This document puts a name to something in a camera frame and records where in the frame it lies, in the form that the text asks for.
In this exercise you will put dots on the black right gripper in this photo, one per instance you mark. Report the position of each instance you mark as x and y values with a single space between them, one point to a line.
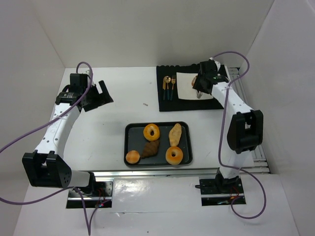
201 85

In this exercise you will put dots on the gold knife teal handle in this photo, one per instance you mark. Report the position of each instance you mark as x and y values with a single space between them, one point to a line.
164 88

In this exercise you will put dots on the orange donut upper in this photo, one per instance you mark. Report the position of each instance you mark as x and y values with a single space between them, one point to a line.
151 132

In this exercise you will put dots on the white square plate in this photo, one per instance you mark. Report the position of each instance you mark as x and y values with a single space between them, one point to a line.
185 89

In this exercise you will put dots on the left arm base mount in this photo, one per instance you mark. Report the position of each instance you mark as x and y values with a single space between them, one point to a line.
100 195

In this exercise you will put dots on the black rectangular tray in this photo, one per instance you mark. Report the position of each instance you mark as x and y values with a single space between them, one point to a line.
135 140

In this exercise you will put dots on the gold spoon teal handle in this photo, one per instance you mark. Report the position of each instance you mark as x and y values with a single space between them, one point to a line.
167 81

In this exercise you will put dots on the metal tongs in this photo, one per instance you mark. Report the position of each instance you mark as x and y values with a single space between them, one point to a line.
199 94

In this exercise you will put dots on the gold fork teal handle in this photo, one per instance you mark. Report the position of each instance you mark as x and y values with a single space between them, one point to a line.
173 82

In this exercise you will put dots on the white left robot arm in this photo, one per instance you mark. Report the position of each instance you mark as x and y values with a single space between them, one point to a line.
45 166

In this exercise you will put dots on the orange donut lower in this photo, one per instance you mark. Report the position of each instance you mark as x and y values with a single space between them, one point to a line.
174 155

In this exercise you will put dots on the glazed round bun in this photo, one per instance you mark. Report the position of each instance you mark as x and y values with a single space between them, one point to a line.
193 81

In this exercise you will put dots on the aluminium rail frame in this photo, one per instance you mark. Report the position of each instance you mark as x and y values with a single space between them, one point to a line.
259 159

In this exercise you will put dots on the light round bun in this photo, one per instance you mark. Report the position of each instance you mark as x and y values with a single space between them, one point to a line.
132 157

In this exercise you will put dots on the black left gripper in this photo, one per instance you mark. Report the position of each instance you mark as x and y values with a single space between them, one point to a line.
93 97

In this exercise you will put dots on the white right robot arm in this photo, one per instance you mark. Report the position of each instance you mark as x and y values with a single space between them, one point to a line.
243 126

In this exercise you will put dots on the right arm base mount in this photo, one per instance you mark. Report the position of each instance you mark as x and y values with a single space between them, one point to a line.
216 191

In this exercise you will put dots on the long tan bread roll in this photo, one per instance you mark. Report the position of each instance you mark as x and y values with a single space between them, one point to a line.
175 135

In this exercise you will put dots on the orange donut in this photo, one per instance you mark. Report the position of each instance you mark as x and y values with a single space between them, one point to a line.
174 155
151 132

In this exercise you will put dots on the black placemat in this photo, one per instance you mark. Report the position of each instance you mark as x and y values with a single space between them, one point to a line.
177 104

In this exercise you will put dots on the brown chocolate croissant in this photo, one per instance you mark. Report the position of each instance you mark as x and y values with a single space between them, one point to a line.
150 149

